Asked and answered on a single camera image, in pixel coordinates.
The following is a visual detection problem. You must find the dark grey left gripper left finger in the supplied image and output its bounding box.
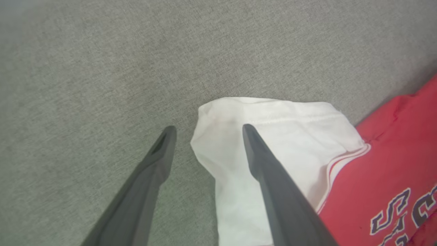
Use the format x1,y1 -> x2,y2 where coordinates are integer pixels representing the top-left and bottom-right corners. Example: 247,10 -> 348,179
80,125 -> 178,246

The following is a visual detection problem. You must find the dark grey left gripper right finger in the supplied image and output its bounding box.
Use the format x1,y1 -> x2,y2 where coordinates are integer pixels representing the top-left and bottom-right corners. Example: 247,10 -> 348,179
242,123 -> 339,246

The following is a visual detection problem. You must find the red and white basketball jersey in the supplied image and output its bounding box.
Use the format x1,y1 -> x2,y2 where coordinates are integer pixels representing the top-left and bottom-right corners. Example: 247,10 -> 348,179
190,73 -> 437,246

